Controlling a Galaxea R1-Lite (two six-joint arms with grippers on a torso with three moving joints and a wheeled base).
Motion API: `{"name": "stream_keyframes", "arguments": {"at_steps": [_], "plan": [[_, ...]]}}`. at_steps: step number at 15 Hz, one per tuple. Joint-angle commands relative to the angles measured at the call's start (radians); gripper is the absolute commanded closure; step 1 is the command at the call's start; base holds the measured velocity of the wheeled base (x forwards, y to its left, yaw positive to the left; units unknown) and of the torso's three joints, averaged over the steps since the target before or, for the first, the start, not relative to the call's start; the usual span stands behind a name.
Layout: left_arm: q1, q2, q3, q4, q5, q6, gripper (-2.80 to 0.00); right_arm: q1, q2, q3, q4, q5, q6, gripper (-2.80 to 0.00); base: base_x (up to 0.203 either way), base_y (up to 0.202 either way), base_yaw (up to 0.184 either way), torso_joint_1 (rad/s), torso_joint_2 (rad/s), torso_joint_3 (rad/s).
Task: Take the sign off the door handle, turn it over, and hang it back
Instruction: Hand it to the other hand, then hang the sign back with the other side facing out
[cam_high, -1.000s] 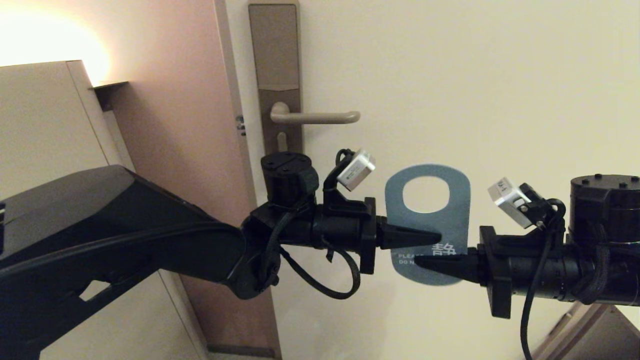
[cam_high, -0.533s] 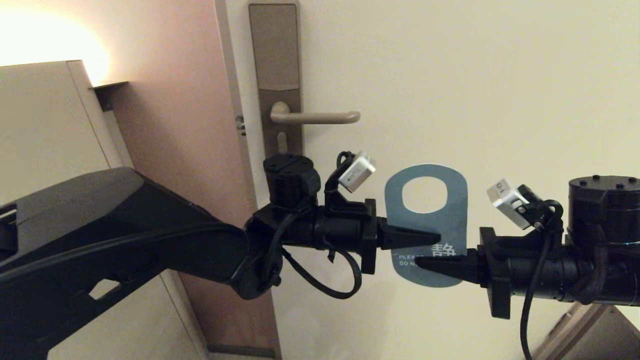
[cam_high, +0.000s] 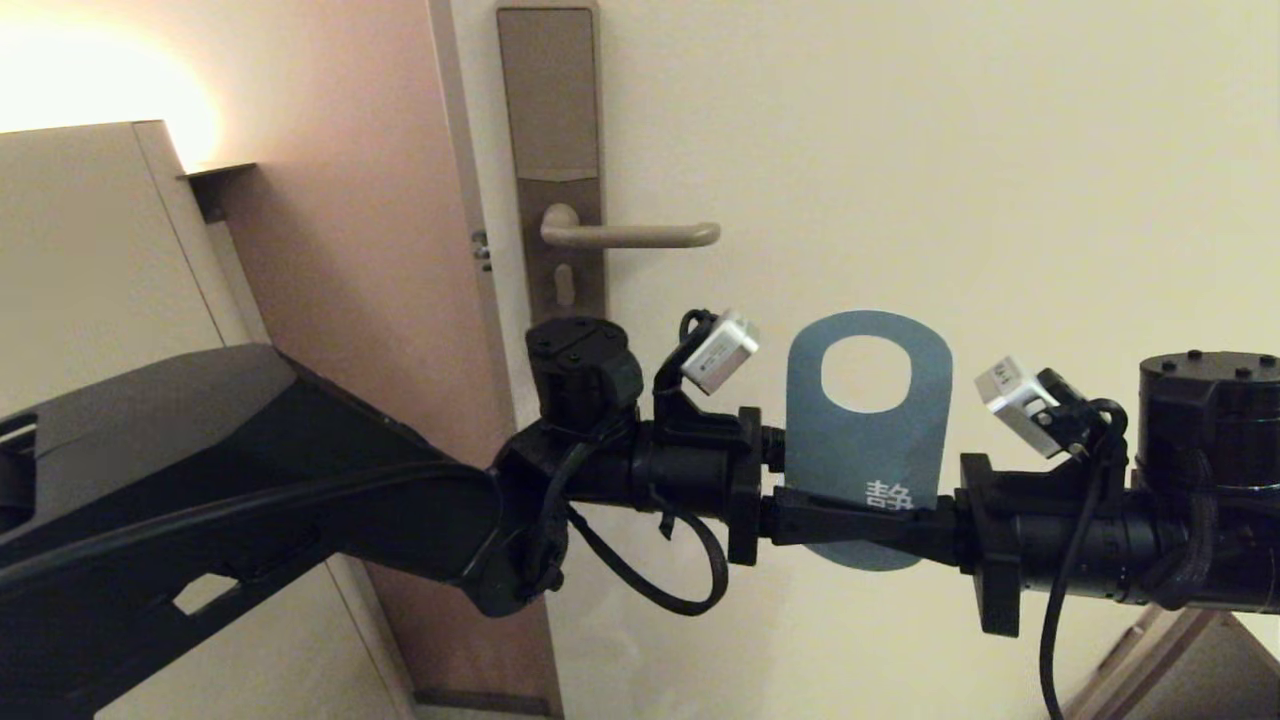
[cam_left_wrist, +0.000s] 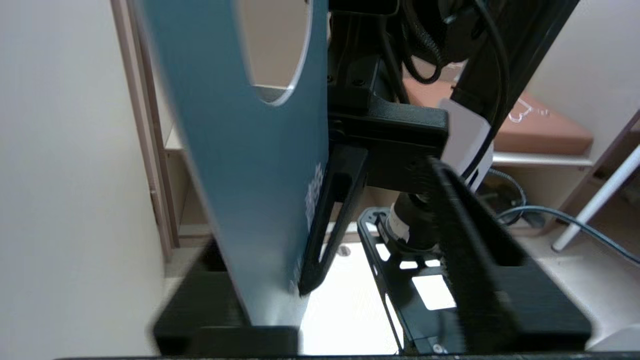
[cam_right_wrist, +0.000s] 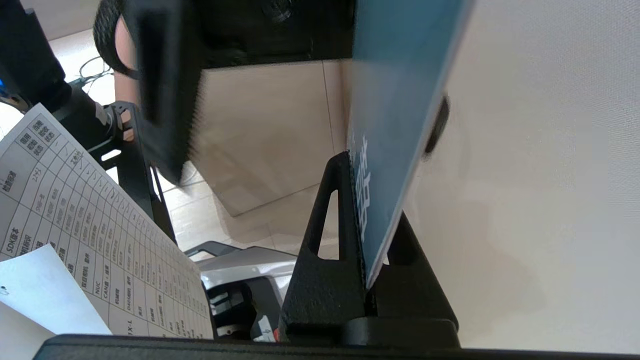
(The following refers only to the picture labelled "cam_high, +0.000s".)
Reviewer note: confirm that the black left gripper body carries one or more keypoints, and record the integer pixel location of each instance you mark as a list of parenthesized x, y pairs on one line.
[(690, 465)]

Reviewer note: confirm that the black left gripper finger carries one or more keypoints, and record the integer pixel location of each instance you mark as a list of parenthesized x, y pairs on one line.
[(774, 450), (795, 515)]

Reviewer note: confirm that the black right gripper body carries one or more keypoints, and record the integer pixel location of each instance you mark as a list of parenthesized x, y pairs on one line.
[(1040, 530)]

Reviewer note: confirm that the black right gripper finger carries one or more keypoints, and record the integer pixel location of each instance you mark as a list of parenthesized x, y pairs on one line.
[(900, 530)]

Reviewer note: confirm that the blue and white door hanger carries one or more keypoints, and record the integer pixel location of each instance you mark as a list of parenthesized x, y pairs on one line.
[(870, 450)]

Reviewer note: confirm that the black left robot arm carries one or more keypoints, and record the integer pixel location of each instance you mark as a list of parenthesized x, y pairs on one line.
[(250, 480)]

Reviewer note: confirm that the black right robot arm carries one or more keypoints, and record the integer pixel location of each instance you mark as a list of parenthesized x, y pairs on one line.
[(1210, 420)]

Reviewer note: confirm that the white door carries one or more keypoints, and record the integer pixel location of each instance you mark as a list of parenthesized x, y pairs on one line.
[(1000, 200)]

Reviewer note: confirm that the bronze door lock plate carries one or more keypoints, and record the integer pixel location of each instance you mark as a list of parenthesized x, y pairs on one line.
[(553, 100)]

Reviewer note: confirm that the dark grey baseboard strip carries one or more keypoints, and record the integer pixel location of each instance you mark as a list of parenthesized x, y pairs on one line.
[(480, 703)]

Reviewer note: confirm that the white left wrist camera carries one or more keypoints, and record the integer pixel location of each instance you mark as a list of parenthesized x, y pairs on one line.
[(718, 352)]

